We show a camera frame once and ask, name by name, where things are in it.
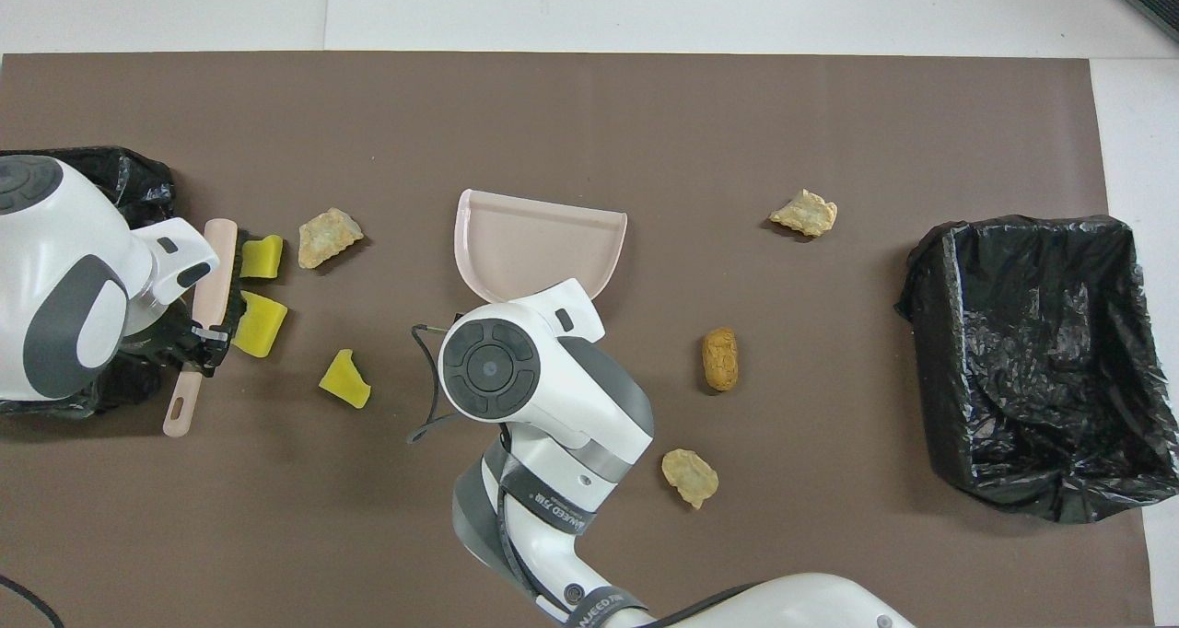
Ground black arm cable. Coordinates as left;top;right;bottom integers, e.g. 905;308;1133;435
0;573;65;628
407;322;466;445

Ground beige plastic dustpan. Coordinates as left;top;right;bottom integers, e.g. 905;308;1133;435
454;189;628;305

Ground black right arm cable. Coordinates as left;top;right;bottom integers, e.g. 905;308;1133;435
407;322;466;445

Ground black bag lined bin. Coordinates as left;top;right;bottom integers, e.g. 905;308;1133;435
0;146;177;419
893;214;1179;525

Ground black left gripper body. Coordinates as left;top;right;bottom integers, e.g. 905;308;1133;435
161;289;205;366

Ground beige hand brush black bristles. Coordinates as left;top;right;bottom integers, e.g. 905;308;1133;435
163;220;248;438

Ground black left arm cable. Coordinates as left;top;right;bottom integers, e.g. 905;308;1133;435
0;573;65;628

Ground beige orange-striped sponge piece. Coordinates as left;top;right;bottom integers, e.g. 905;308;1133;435
298;207;364;270

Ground brown table mat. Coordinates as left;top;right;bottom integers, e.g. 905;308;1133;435
0;52;1157;628

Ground yellow green-backed sponge piece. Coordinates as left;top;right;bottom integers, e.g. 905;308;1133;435
319;348;372;410
232;292;289;359
241;235;285;280

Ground brown oval sponge piece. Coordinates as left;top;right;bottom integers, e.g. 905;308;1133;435
701;327;741;392

